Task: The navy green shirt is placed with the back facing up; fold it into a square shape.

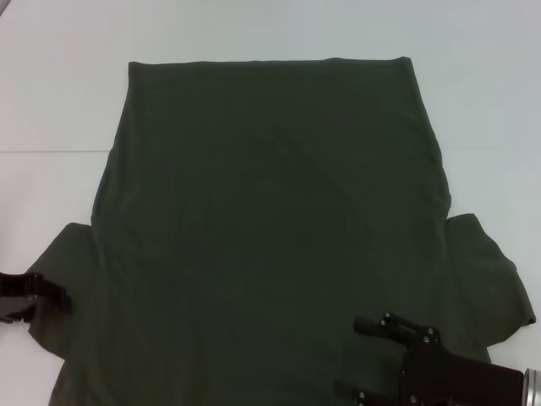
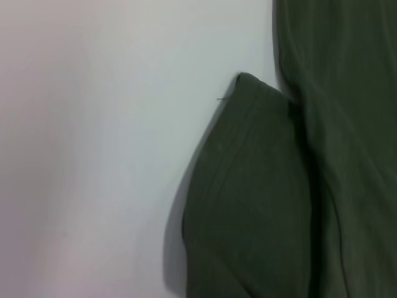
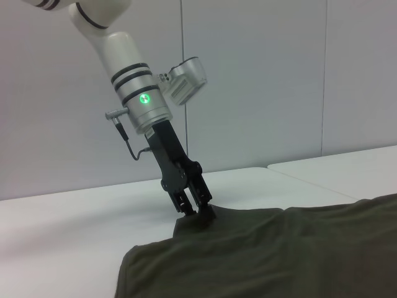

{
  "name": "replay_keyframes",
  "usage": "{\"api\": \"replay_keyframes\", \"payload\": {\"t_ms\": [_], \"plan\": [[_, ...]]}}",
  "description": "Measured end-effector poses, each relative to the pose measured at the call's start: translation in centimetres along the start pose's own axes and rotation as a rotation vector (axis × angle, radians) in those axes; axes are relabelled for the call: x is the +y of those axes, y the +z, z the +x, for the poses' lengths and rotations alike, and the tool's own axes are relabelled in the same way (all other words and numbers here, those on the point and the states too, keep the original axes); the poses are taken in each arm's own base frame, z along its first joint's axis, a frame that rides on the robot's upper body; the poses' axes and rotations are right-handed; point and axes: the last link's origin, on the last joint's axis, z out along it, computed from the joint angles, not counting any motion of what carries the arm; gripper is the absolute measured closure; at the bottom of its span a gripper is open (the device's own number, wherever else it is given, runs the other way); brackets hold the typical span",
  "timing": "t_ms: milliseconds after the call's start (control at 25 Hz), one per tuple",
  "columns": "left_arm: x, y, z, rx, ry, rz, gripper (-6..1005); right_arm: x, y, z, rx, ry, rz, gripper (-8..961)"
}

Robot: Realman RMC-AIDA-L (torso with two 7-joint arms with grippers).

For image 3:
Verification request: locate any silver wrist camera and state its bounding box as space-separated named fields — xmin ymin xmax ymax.
xmin=159 ymin=56 xmax=208 ymax=107

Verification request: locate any dark green shirt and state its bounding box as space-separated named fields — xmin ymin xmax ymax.
xmin=114 ymin=192 xmax=397 ymax=298

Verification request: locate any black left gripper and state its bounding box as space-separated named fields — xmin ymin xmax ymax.
xmin=144 ymin=120 xmax=217 ymax=222

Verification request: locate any black cable with metal plug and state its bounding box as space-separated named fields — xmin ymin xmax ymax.
xmin=104 ymin=107 xmax=153 ymax=162

